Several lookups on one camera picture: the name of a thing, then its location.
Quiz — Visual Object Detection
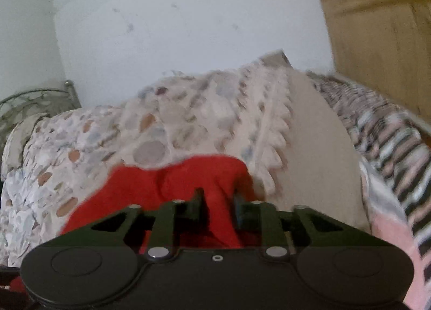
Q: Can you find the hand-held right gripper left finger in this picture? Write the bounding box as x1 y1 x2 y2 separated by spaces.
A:
36 188 207 261

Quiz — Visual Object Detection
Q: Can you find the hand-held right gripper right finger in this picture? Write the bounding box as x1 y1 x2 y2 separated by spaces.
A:
233 195 395 259

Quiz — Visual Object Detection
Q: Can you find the red small garment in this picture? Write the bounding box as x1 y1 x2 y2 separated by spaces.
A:
9 155 255 300

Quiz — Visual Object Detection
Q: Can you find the pebble-print bed blanket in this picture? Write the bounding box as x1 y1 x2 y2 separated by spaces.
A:
0 50 294 267

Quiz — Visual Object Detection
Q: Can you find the beige pillow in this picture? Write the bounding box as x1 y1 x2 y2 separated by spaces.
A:
279 70 371 235

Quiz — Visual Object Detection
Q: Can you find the striped pink blanket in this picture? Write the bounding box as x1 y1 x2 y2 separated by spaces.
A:
306 72 431 310

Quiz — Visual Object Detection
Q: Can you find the metal bed headboard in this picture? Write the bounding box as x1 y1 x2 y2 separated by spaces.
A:
0 79 82 123

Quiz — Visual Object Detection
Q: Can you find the wooden wardrobe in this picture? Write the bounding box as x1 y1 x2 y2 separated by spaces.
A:
306 0 431 123

